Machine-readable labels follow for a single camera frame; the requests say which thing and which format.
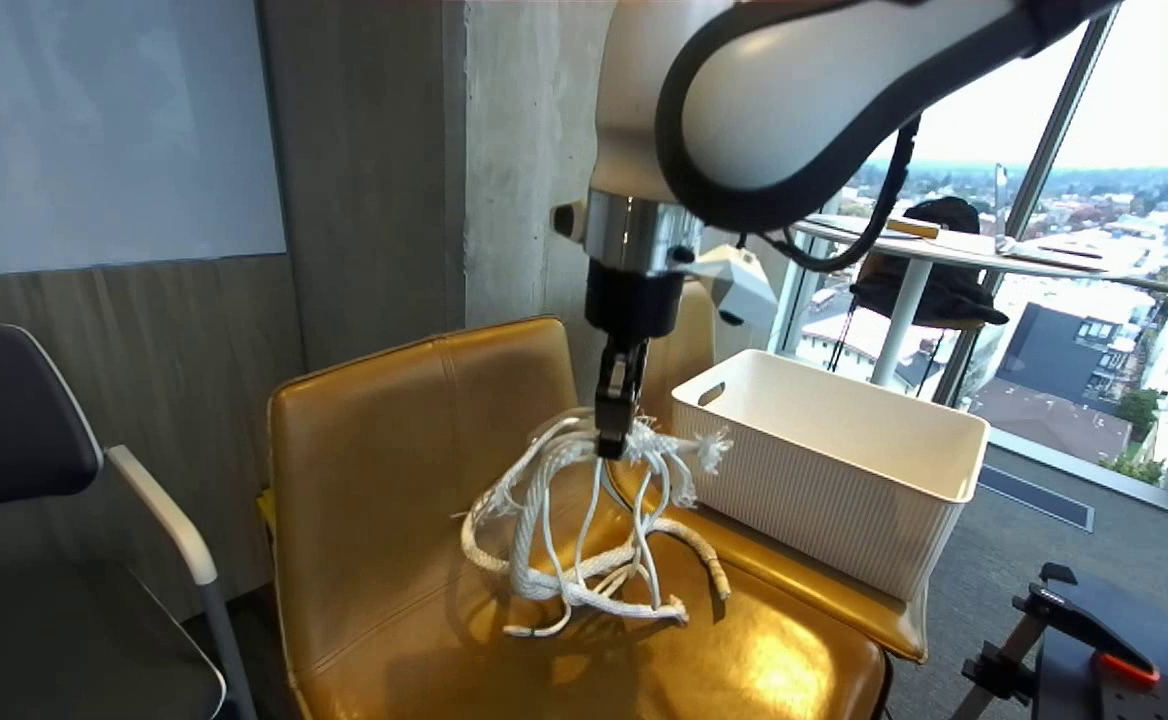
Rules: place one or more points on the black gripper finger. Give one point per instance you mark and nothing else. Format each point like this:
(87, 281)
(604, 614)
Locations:
(604, 394)
(632, 394)

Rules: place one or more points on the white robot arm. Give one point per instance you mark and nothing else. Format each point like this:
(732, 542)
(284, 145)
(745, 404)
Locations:
(768, 92)

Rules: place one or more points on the black work table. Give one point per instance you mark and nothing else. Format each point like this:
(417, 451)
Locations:
(1076, 697)

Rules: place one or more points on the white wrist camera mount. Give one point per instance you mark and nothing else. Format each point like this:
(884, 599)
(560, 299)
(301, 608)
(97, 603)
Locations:
(729, 281)

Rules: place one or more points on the white wall board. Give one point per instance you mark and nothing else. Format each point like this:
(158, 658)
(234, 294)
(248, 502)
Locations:
(104, 123)

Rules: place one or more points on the white desk by window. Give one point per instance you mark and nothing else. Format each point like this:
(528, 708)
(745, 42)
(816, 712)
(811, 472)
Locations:
(958, 251)

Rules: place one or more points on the white plastic bin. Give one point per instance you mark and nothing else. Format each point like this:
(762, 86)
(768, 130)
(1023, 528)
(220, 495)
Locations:
(826, 480)

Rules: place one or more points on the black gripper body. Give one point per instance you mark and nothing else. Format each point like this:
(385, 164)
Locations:
(628, 302)

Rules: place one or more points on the black bag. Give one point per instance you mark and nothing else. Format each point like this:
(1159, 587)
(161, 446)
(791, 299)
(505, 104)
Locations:
(937, 286)

